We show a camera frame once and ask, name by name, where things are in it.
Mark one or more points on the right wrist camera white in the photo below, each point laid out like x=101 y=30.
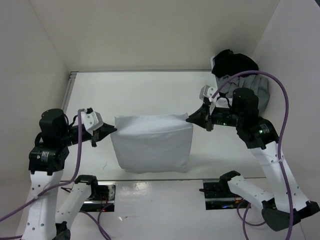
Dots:
x=208 y=92

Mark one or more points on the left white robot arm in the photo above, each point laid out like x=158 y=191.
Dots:
x=55 y=204

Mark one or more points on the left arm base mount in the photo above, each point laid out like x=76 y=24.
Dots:
x=103 y=200

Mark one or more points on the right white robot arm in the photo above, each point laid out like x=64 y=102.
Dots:
x=286 y=200

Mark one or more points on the black garment in bin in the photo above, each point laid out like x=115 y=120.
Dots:
x=228 y=63

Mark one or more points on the white skirt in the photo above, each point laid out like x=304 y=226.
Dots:
x=153 y=143

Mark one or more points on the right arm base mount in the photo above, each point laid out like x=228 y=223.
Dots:
x=218 y=198

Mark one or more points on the grey garment in bin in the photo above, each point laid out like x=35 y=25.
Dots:
x=255 y=82

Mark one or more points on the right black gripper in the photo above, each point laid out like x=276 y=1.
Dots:
x=202 y=118

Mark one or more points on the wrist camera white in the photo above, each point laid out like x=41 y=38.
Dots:
x=92 y=120
x=208 y=92

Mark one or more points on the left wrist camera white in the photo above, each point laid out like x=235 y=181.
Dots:
x=92 y=120

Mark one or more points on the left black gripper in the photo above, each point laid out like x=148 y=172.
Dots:
x=101 y=132

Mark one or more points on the white plastic bin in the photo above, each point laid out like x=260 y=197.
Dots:
x=212 y=62

